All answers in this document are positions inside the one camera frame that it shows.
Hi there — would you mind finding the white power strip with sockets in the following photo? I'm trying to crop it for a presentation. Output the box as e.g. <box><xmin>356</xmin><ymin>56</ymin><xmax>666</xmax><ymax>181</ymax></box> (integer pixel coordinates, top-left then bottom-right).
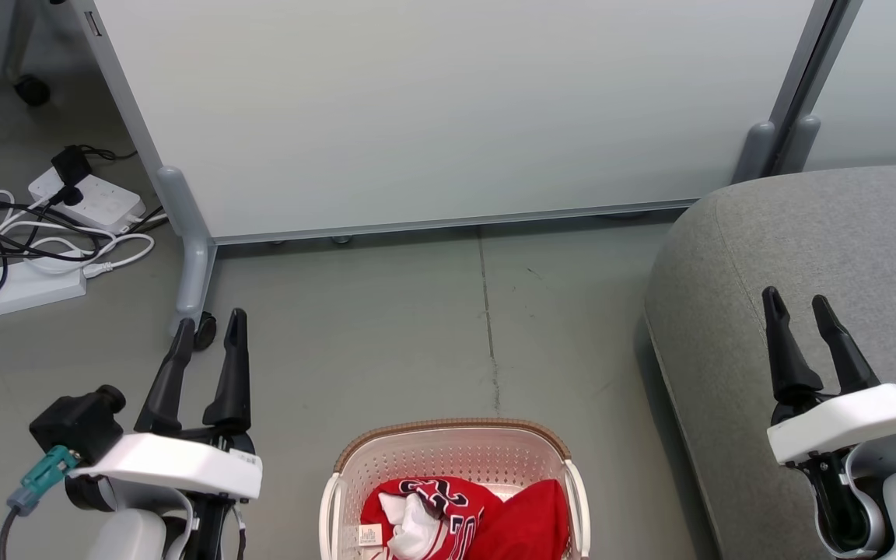
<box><xmin>27</xmin><ymin>166</ymin><xmax>146</xmax><ymax>233</ymax></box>

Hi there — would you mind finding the black partition caster wheel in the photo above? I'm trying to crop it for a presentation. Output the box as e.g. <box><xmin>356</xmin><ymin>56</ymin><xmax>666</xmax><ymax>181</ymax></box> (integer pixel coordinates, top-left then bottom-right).
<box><xmin>193</xmin><ymin>310</ymin><xmax>218</xmax><ymax>352</ymax></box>

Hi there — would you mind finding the grey fabric sofa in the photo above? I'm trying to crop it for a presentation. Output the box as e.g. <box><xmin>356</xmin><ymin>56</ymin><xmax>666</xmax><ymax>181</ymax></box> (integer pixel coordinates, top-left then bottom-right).
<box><xmin>643</xmin><ymin>161</ymin><xmax>896</xmax><ymax>560</ymax></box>

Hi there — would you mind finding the grey chair leg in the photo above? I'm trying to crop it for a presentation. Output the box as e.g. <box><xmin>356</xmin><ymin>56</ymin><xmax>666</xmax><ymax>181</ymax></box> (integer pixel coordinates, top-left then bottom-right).
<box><xmin>2</xmin><ymin>0</ymin><xmax>38</xmax><ymax>79</ymax></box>

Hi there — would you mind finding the short grey partition leg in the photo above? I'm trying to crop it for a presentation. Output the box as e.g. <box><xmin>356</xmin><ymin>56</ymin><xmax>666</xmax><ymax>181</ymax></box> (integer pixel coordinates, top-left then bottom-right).
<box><xmin>731</xmin><ymin>120</ymin><xmax>777</xmax><ymax>185</ymax></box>
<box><xmin>778</xmin><ymin>114</ymin><xmax>823</xmax><ymax>174</ymax></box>

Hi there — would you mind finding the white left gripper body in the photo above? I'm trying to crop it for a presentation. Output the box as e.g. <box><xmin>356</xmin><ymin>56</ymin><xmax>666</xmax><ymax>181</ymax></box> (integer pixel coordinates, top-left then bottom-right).
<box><xmin>67</xmin><ymin>420</ymin><xmax>264</xmax><ymax>501</ymax></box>

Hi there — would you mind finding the red sports jersey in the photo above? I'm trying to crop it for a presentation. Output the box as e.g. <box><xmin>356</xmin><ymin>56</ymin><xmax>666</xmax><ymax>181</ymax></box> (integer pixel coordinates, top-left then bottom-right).
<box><xmin>359</xmin><ymin>476</ymin><xmax>572</xmax><ymax>560</ymax></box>

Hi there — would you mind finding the black chair caster wheel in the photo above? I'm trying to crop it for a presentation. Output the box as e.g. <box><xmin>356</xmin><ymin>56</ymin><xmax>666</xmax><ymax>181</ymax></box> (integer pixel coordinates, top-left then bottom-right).
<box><xmin>13</xmin><ymin>73</ymin><xmax>51</xmax><ymax>108</ymax></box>

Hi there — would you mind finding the long plain white power strip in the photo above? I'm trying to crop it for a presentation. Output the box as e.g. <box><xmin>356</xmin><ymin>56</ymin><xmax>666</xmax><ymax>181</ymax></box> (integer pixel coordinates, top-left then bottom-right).
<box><xmin>0</xmin><ymin>260</ymin><xmax>88</xmax><ymax>322</ymax></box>

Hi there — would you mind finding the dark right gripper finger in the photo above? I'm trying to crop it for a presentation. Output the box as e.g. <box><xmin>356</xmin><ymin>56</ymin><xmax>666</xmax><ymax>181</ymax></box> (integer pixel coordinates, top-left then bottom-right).
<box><xmin>761</xmin><ymin>286</ymin><xmax>825</xmax><ymax>405</ymax></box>
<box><xmin>811</xmin><ymin>294</ymin><xmax>882</xmax><ymax>396</ymax></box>

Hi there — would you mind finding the teal plug with grey cable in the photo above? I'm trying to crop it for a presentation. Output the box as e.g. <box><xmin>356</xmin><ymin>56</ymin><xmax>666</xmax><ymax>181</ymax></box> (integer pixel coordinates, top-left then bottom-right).
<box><xmin>0</xmin><ymin>446</ymin><xmax>82</xmax><ymax>560</ymax></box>

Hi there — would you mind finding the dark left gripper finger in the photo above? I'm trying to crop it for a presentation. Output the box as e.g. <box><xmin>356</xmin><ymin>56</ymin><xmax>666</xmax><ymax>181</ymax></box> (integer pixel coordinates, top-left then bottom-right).
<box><xmin>202</xmin><ymin>308</ymin><xmax>252</xmax><ymax>434</ymax></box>
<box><xmin>134</xmin><ymin>317</ymin><xmax>198</xmax><ymax>435</ymax></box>

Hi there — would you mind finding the cream perforated laundry basket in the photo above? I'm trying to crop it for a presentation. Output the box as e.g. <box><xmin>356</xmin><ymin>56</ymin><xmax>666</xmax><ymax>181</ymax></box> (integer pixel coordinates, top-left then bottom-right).
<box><xmin>319</xmin><ymin>418</ymin><xmax>592</xmax><ymax>560</ymax></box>

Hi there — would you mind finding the looped white cable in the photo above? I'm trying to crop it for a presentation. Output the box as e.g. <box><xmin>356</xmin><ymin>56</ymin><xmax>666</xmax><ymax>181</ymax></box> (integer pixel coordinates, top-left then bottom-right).
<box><xmin>0</xmin><ymin>221</ymin><xmax>156</xmax><ymax>278</ymax></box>

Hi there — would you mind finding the black power adapter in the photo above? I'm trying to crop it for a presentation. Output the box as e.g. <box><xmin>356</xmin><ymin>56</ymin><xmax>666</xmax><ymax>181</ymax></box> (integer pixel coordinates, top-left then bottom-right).
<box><xmin>51</xmin><ymin>145</ymin><xmax>94</xmax><ymax>188</ymax></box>

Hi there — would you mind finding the grey partition leg with foot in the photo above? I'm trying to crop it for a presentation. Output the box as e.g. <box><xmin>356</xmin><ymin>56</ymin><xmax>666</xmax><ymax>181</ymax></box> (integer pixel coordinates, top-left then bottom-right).
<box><xmin>156</xmin><ymin>165</ymin><xmax>219</xmax><ymax>337</ymax></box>

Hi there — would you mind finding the large white partition panel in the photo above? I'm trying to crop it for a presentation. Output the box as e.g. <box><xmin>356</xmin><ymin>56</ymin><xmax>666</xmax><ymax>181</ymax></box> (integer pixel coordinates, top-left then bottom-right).
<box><xmin>67</xmin><ymin>0</ymin><xmax>839</xmax><ymax>247</ymax></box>

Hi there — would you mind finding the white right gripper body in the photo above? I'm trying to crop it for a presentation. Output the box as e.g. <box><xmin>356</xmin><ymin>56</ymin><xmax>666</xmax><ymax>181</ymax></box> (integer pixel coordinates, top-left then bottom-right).
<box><xmin>766</xmin><ymin>383</ymin><xmax>896</xmax><ymax>467</ymax></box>

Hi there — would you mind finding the narrow white partition panel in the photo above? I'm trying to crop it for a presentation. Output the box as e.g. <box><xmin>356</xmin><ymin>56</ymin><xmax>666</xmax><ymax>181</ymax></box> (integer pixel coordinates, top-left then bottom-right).
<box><xmin>802</xmin><ymin>0</ymin><xmax>896</xmax><ymax>173</ymax></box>

